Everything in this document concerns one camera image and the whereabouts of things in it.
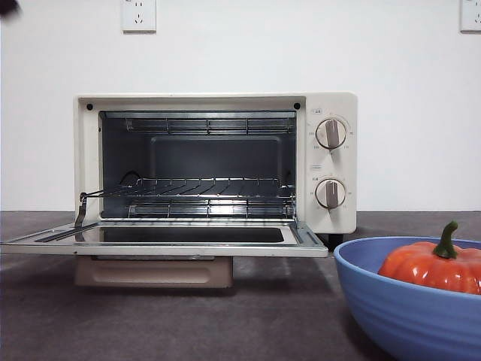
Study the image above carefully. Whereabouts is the glass oven door with handle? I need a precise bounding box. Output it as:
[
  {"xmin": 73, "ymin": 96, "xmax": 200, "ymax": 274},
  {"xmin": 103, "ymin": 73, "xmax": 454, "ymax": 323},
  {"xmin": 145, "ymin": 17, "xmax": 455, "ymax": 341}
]
[{"xmin": 0, "ymin": 220, "xmax": 330, "ymax": 290}]

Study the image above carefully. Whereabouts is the orange pumpkin with green stem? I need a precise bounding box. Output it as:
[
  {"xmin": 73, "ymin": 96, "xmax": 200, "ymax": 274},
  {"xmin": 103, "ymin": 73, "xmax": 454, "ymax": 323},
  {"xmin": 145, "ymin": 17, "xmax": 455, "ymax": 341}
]
[{"xmin": 377, "ymin": 220, "xmax": 481, "ymax": 295}]

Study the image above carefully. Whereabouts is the blue ribbed bowl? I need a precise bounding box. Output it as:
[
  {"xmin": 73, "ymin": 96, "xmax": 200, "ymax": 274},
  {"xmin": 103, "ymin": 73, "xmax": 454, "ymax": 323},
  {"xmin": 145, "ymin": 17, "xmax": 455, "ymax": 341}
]
[{"xmin": 332, "ymin": 235, "xmax": 481, "ymax": 361}]

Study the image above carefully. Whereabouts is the cream Toshiba toaster oven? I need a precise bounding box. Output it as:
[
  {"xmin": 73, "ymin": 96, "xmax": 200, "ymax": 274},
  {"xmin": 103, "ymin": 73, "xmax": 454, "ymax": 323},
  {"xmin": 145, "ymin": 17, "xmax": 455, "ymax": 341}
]
[{"xmin": 73, "ymin": 92, "xmax": 358, "ymax": 247}]

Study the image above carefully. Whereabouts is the temperature knob with grey grip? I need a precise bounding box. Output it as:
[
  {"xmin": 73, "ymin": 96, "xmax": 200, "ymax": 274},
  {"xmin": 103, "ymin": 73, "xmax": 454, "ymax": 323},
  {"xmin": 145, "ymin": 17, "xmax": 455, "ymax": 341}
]
[{"xmin": 314, "ymin": 118, "xmax": 347, "ymax": 150}]

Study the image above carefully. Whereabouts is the timer knob with grey grip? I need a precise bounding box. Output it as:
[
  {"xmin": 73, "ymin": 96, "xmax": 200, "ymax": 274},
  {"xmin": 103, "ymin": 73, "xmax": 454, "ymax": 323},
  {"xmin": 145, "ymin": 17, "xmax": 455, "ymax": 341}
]
[{"xmin": 314, "ymin": 178, "xmax": 346, "ymax": 210}]

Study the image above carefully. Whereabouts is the white wall socket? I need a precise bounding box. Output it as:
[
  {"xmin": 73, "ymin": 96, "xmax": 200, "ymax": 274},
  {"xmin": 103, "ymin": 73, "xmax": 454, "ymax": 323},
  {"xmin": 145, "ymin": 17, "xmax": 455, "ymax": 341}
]
[
  {"xmin": 120, "ymin": 0, "xmax": 156, "ymax": 33},
  {"xmin": 459, "ymin": 0, "xmax": 481, "ymax": 33}
]

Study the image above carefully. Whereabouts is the wire heating element guard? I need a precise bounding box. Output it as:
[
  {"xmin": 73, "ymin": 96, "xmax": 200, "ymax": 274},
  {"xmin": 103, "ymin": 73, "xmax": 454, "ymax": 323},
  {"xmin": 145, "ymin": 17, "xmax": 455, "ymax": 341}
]
[
  {"xmin": 127, "ymin": 199, "xmax": 296, "ymax": 219},
  {"xmin": 125, "ymin": 117, "xmax": 296, "ymax": 135}
]

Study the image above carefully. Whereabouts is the wire oven rack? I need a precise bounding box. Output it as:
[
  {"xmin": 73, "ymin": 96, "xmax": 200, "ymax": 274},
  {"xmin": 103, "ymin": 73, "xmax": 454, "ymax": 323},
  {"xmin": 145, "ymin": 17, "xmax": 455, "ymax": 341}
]
[{"xmin": 80, "ymin": 177, "xmax": 298, "ymax": 200}]

